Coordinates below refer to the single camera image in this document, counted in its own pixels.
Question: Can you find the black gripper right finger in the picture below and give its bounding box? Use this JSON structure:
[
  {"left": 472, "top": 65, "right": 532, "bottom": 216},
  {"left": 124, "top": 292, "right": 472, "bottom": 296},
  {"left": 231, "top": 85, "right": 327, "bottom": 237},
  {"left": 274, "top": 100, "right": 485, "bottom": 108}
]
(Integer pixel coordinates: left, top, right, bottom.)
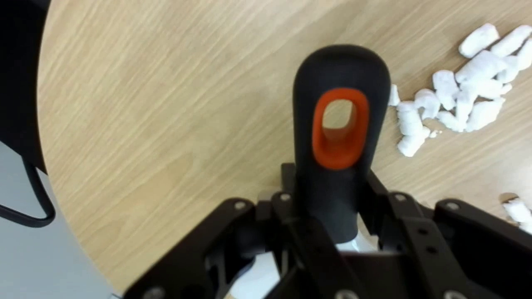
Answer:
[{"left": 359, "top": 171, "right": 410, "bottom": 233}]

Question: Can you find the black office chair base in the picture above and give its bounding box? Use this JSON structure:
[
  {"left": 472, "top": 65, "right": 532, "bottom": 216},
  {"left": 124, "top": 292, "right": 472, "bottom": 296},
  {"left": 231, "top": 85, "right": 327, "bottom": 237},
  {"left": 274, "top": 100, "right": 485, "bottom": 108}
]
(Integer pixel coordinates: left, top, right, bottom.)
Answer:
[{"left": 0, "top": 0, "right": 56, "bottom": 228}]

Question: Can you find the pile of white foam pieces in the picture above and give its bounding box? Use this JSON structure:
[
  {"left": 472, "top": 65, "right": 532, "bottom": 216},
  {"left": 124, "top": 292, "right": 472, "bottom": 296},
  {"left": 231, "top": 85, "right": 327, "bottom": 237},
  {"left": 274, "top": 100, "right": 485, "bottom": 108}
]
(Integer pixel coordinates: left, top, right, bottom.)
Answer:
[{"left": 382, "top": 23, "right": 532, "bottom": 231}]

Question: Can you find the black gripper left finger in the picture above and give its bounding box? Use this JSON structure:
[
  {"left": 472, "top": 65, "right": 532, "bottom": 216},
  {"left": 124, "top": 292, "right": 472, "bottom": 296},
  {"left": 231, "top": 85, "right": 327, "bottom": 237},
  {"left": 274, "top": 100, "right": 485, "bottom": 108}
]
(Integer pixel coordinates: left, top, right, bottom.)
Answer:
[{"left": 271, "top": 163, "right": 307, "bottom": 223}]

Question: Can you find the round wooden table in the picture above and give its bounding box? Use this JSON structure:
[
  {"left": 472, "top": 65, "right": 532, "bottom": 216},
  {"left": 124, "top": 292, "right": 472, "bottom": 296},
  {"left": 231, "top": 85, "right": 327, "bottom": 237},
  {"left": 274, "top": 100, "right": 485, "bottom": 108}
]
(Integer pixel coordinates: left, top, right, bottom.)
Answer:
[{"left": 38, "top": 0, "right": 532, "bottom": 291}]

